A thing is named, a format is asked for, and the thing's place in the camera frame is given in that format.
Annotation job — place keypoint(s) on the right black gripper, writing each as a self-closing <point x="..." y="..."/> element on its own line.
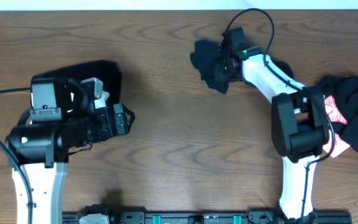
<point x="217" y="74"/>

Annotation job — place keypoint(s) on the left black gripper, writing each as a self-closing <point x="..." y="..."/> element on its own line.
<point x="118" y="119"/>

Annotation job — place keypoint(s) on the black t-shirt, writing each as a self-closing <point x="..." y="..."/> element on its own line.
<point x="208" y="63"/>

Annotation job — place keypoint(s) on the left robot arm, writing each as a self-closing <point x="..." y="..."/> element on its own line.
<point x="64" y="113"/>

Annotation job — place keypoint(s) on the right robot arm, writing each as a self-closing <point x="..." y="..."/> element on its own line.
<point x="299" y="127"/>

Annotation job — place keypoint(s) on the black fabric storage container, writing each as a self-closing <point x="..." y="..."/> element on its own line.
<point x="105" y="70"/>

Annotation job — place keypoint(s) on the white folded garment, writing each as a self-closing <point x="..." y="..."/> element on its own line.
<point x="100" y="103"/>

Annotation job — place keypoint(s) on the pink crumpled garment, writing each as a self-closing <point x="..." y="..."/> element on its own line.
<point x="336" y="117"/>

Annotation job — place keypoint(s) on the black crumpled garment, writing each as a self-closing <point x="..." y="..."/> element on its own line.
<point x="345" y="92"/>

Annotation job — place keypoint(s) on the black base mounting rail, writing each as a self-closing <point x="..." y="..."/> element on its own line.
<point x="99" y="214"/>

